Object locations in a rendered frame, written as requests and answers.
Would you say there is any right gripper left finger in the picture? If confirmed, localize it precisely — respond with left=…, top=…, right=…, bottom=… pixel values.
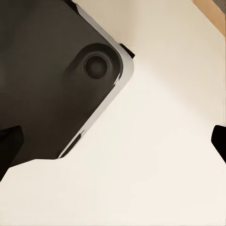
left=0, top=125, right=24, bottom=182

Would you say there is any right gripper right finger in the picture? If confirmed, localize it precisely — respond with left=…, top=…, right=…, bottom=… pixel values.
left=211, top=125, right=226, bottom=163

